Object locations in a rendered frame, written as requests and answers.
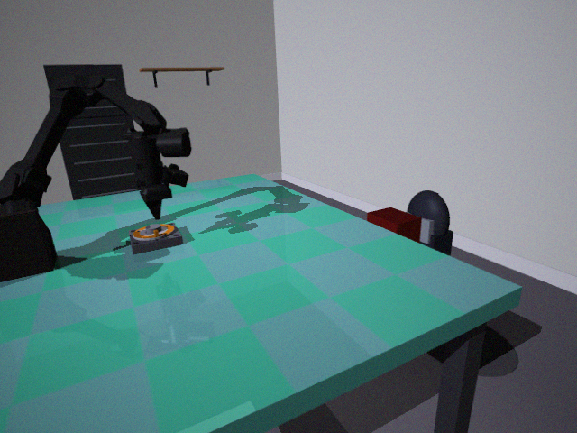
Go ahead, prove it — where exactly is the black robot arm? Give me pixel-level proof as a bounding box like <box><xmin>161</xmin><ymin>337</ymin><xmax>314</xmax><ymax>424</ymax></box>
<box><xmin>0</xmin><ymin>75</ymin><xmax>191</xmax><ymax>215</ymax></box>

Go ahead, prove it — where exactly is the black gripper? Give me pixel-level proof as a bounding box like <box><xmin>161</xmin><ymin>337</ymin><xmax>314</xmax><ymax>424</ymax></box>
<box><xmin>135</xmin><ymin>157</ymin><xmax>172</xmax><ymax>220</ymax></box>

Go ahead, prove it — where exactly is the orange round plate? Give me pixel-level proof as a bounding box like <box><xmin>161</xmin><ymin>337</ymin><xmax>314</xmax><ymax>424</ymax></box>
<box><xmin>133</xmin><ymin>225</ymin><xmax>174</xmax><ymax>241</ymax></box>

